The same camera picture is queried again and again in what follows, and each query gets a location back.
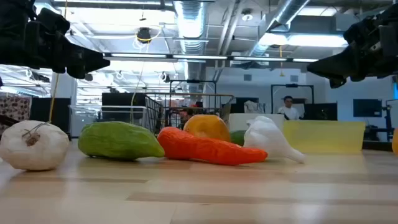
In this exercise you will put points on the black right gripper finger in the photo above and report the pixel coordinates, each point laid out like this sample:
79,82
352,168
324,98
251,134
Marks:
337,82
335,67

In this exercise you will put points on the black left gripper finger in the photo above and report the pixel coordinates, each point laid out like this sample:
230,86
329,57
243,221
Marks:
77,74
88,60

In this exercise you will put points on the green cucumber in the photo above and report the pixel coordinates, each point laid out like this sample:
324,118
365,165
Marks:
237,137
118,140

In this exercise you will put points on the orange citrus fruit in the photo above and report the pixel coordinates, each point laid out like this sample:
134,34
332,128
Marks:
395,141
206,127

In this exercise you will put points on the white garlic bulb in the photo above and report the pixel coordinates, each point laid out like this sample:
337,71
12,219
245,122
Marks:
267,138
34,146

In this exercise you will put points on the orange carrot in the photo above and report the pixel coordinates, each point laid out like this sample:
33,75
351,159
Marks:
205,149

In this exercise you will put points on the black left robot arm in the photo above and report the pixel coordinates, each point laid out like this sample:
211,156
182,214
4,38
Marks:
12,7

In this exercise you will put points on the black monitor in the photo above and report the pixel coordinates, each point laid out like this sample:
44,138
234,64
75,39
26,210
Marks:
320,111
367,108
122,105

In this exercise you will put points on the clear plastic bin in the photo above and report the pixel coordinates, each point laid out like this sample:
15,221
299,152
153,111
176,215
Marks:
109,107

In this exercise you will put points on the black panel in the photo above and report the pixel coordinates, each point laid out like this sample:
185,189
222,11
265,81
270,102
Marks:
51,113

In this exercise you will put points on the person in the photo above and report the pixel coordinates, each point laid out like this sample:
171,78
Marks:
289,112

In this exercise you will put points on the yellow plastic bin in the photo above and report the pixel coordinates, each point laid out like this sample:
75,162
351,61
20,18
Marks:
323,137

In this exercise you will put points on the patterned panel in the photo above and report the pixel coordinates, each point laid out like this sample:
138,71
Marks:
14,107

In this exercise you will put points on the white plastic bag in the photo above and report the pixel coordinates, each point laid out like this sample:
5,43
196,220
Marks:
253,107

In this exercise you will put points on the white plastic bin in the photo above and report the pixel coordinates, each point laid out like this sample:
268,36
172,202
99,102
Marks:
237,121

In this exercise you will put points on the overhead light bar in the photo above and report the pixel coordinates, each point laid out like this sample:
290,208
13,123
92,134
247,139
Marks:
199,57

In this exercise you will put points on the black stand frame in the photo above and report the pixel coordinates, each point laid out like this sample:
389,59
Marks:
292,85

